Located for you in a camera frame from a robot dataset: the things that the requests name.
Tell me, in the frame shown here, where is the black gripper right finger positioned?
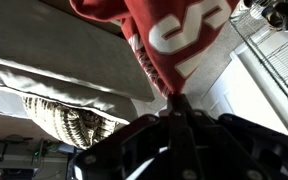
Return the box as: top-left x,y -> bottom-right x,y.
179,93 -> 288,180

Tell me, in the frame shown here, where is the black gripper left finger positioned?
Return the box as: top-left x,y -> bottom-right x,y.
71,93 -> 185,180

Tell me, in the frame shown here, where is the red t-shirt white print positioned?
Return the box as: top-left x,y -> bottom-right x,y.
68,0 -> 242,98

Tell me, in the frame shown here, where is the white door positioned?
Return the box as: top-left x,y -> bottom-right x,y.
199,49 -> 288,142

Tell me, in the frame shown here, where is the white sneaker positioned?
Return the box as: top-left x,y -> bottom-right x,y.
231,0 -> 256,18

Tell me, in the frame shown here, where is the silver wire shoe rack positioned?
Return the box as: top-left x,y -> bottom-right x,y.
228,0 -> 288,109

